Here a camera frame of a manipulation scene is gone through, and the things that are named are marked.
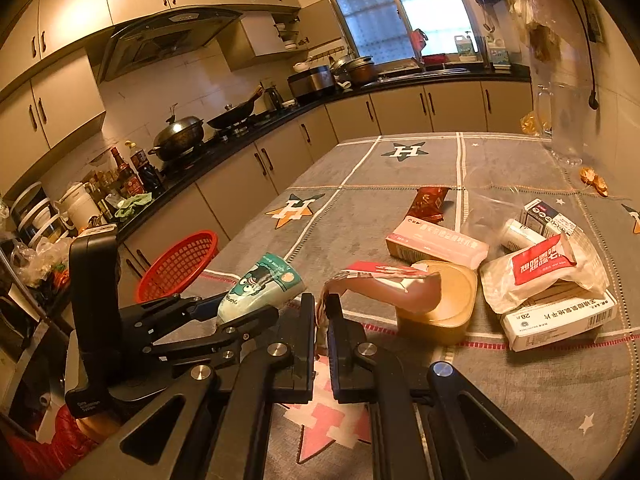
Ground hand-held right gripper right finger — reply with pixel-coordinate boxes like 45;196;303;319
325;292;576;480

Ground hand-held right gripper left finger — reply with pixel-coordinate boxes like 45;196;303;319
60;292;317;480

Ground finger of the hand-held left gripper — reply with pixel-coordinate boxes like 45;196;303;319
144;306;280;367
121;295;222;342

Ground red plastic basket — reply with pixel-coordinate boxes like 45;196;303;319
134;230;220;306

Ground green and white snack packet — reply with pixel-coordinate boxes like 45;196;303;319
216;252;307;325

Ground pink and red wrapper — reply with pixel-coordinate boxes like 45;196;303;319
316;260;443;333

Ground white package with red label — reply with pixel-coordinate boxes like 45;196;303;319
480;232;611;315

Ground white medicine box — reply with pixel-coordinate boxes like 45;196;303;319
500;285;617;353

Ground green cloth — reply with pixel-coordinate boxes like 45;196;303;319
115;192;153;221

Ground tan plastic container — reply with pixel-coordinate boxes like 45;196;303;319
395;260;478;346

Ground red label sauce bottle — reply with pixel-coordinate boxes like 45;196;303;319
111;147;143;198

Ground dark sauce bottle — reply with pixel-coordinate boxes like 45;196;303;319
131;149;163;196

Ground pink carton box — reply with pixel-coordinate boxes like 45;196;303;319
385;216;490;270

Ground grey star print tablecloth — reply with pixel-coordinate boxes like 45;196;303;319
165;132;640;480

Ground steel wok with lid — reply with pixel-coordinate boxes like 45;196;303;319
148;115;206;161

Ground dark red snack packet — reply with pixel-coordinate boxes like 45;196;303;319
404;186;451;225

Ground black frying pan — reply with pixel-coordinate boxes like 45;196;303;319
206;85;264;131

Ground small white bottle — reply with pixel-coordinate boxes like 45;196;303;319
500;218;546;252

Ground rice cooker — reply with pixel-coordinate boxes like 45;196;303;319
287;65;336;101

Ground small white box dark print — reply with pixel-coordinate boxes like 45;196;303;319
520;199;586;241

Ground lower kitchen cabinets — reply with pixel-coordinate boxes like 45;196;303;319
115;80;535;306

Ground kitchen cabinets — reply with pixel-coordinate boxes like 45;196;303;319
115;80;535;306
0;0;301;171

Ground range hood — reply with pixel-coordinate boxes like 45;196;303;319
97;7;246;83

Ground black kitchen countertop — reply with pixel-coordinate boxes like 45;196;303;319
115;67;532;243

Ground yellow plastic bag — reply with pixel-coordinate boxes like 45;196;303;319
520;112;551;136

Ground upper kitchen cabinets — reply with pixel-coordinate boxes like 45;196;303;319
0;0;301;171

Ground orange crumpled wrapper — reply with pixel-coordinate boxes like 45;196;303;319
580;167;610;197

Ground glass pitcher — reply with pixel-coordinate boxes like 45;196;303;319
532;80;598;167

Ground white plastic bottle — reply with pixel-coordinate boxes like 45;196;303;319
486;35;511;68

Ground kitchen window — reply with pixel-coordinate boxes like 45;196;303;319
317;0;478;66

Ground hanging plastic bags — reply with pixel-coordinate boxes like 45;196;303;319
492;0;571;61

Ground black wall cable with plug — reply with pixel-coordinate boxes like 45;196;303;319
562;0;601;111

